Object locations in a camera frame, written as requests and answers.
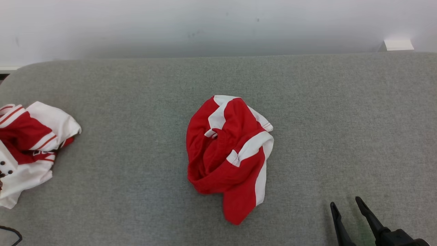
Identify small white box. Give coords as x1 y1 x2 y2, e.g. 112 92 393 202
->
383 39 415 52

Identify thin black cable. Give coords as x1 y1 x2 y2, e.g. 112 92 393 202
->
0 225 23 246

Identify red shorts with white stripes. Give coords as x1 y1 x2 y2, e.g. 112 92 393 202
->
186 95 274 226

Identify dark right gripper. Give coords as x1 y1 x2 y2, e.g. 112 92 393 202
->
330 196 431 246

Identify red and white jersey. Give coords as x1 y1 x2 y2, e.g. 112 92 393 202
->
0 101 82 209

